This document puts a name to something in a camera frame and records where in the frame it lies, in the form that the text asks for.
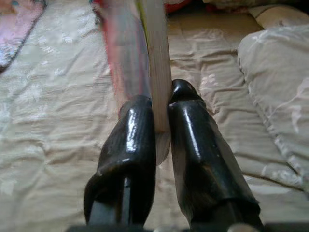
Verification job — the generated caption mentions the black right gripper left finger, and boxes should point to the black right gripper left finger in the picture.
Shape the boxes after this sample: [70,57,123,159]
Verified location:
[84,94,156,227]

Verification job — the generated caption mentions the large grey floral pillow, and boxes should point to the large grey floral pillow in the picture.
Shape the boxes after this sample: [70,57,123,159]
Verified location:
[237,24,309,191]

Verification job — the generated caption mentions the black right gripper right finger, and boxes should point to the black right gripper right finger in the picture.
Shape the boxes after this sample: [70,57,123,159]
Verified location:
[167,79,264,228]

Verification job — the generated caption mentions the small cream floral pillow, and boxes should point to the small cream floral pillow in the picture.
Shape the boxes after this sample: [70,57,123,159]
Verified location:
[248,4,309,31]

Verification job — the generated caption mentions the pink cartoon print blanket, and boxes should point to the pink cartoon print blanket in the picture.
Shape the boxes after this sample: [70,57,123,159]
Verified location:
[0,0,46,68]

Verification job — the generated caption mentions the bed with grey floral cover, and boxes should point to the bed with grey floral cover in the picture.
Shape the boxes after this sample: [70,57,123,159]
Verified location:
[0,0,309,232]

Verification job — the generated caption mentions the colourful manga book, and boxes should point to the colourful manga book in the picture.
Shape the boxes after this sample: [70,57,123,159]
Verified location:
[93,0,172,167]

